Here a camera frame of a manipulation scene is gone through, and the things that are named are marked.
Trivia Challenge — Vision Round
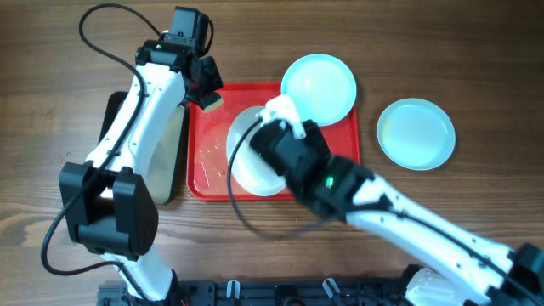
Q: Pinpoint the green yellow sponge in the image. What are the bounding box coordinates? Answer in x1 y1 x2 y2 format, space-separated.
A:
199 92 224 113

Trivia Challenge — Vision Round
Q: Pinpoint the light blue plate top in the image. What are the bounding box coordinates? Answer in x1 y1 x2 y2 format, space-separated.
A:
280 54 357 127

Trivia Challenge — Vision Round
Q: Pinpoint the light blue plate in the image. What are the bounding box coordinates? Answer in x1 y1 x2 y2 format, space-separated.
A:
280 54 357 127
376 98 456 171

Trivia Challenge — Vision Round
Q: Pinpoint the red plastic tray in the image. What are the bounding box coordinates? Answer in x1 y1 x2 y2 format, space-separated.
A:
186 82 361 201

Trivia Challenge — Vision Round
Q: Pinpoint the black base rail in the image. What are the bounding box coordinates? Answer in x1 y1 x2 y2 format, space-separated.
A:
96 276 409 306

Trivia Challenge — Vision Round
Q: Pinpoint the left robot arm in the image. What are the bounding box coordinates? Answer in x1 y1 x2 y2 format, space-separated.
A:
56 7 223 305

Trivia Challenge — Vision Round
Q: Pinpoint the left black cable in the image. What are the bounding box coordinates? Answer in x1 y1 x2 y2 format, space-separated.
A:
40 3 171 303

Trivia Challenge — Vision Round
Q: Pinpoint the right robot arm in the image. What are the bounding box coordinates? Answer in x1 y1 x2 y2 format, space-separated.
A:
249 120 543 305

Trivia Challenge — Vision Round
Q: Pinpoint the black metal sponge tray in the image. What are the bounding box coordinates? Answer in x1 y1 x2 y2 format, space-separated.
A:
87 88 187 205

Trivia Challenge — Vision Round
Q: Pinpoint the white plate bottom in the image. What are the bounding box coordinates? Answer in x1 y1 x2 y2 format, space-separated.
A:
226 106 286 196

